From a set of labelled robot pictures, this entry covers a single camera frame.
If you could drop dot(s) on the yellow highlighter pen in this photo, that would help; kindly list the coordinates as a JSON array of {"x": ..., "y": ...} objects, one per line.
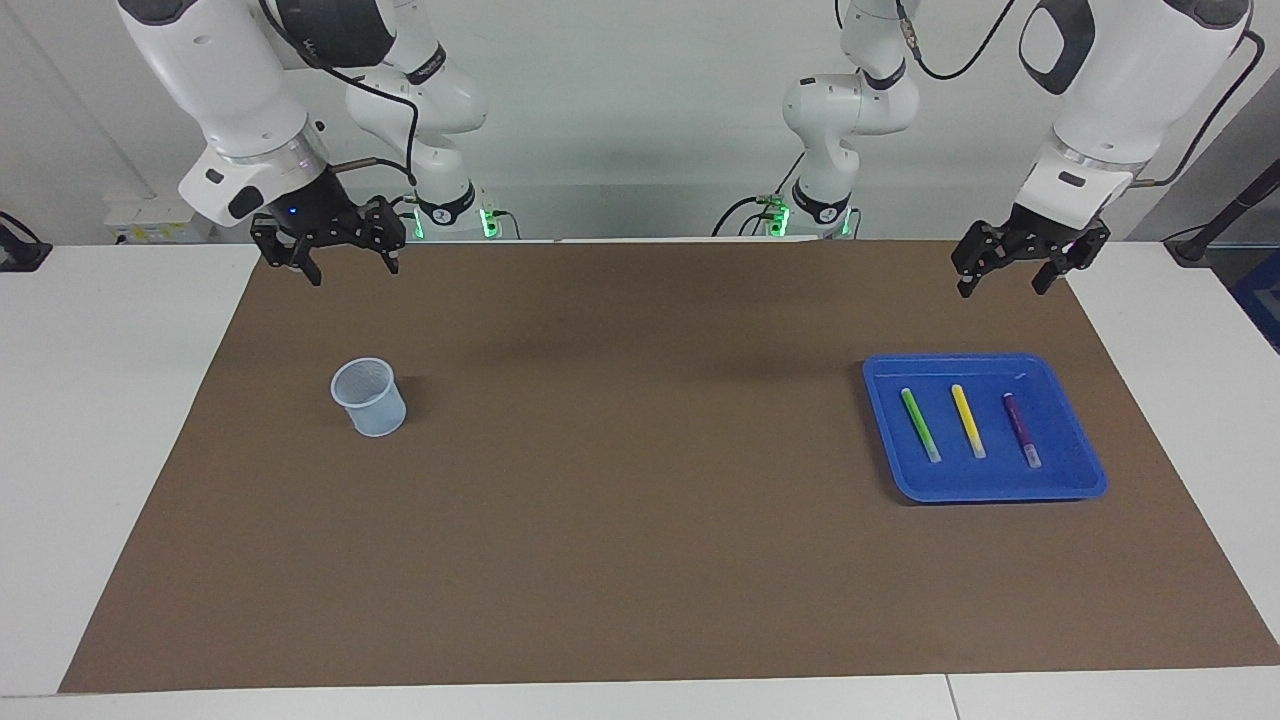
[{"x": 968, "y": 420}]

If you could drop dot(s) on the purple highlighter pen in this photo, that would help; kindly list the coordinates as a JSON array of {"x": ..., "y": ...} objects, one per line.
[{"x": 1022, "y": 430}]

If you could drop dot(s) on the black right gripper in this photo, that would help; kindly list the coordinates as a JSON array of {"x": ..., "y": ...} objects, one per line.
[{"x": 320, "y": 215}]

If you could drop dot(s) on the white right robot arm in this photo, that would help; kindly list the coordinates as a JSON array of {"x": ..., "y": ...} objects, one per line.
[{"x": 230, "y": 90}]

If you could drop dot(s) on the white wall socket box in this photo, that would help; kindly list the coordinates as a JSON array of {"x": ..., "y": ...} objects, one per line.
[{"x": 150, "y": 215}]

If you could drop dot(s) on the green highlighter pen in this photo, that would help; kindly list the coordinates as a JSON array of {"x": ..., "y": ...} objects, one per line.
[{"x": 918, "y": 425}]

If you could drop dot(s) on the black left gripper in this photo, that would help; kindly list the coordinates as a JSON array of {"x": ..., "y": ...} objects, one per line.
[{"x": 1050, "y": 235}]

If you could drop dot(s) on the blue plastic tray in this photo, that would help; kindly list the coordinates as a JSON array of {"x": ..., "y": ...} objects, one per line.
[{"x": 1060, "y": 480}]

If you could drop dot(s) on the black stand pole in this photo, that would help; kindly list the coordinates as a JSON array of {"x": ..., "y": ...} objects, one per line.
[{"x": 1215, "y": 225}]

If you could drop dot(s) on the black clamp mount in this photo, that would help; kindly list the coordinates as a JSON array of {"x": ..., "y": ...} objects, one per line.
[{"x": 20, "y": 255}]

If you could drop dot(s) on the brown paper table mat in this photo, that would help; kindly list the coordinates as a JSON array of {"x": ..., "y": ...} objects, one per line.
[{"x": 640, "y": 520}]

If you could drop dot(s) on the translucent plastic cup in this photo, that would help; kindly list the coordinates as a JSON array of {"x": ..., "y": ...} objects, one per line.
[{"x": 378, "y": 415}]

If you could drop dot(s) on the blue crate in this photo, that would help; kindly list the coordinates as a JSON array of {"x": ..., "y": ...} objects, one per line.
[{"x": 1262, "y": 300}]

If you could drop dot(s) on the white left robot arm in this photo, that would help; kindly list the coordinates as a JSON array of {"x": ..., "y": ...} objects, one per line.
[{"x": 1120, "y": 100}]

